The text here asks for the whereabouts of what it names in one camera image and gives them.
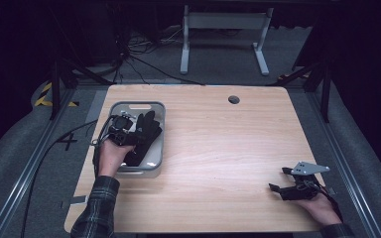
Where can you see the grey plastic bin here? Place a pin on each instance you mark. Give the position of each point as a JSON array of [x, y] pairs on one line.
[[157, 155]]

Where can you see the person's right hand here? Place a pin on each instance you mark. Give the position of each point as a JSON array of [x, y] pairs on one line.
[[322, 208]]

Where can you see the aluminium floor rail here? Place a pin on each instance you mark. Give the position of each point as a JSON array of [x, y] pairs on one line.
[[344, 165], [29, 168]]

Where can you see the black metal stand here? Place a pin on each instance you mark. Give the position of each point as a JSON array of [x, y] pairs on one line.
[[55, 89], [325, 95]]

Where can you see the yellow black hazard tape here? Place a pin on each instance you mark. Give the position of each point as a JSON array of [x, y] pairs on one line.
[[41, 97]]

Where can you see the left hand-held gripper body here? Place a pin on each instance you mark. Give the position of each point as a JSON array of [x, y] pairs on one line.
[[120, 127]]

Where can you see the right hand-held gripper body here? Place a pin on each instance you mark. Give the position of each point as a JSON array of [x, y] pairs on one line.
[[302, 192]]

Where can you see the white metal desk frame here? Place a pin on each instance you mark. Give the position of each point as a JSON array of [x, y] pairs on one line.
[[225, 20]]

